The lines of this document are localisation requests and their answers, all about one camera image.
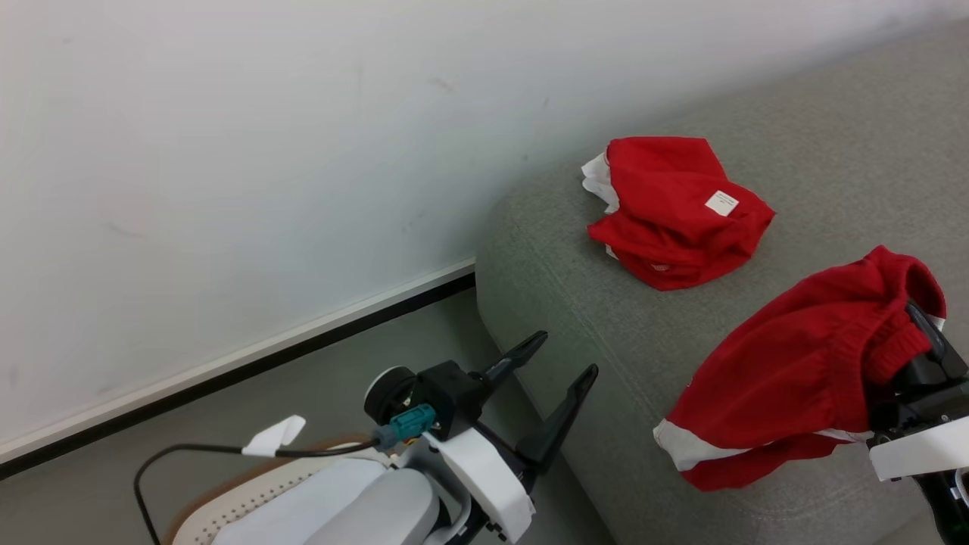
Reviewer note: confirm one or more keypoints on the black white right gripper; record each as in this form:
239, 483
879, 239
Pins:
920, 446

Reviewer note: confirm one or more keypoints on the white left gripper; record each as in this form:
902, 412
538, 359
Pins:
488, 484

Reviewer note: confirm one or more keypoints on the red shorts with white stripe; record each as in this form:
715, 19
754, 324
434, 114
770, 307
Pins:
780, 371

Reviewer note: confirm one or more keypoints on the red garment with white label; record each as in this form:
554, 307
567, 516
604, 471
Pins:
674, 212

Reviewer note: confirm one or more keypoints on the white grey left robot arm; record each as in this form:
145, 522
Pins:
356, 507

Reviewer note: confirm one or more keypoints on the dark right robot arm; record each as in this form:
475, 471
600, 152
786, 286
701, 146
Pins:
950, 511

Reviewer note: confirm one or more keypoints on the grey fabric sofa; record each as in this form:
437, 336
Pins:
795, 136

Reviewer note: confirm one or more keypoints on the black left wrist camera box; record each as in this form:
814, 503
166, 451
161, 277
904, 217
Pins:
450, 390

